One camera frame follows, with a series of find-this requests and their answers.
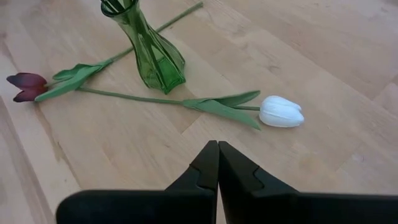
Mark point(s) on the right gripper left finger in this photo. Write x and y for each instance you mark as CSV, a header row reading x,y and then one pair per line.
x,y
186,205

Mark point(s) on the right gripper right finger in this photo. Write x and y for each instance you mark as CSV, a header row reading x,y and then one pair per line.
x,y
264,205

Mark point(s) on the dark red tulip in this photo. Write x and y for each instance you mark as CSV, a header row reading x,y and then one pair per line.
x,y
28,82

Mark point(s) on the green glass vase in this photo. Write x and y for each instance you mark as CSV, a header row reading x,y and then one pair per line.
x,y
158,62

